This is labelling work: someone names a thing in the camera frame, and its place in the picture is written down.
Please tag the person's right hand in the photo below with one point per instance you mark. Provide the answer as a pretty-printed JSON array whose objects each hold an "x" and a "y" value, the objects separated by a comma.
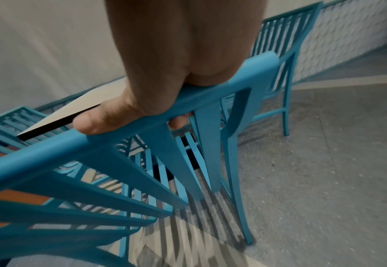
[{"x": 167, "y": 47}]

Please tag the blue slatted chair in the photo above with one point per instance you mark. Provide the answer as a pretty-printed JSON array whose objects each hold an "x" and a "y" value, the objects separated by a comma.
[
  {"x": 206, "y": 96},
  {"x": 288, "y": 86},
  {"x": 2, "y": 117}
]

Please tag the beige table with black edge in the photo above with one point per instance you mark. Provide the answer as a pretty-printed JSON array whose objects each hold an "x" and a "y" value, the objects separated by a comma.
[{"x": 81, "y": 100}]

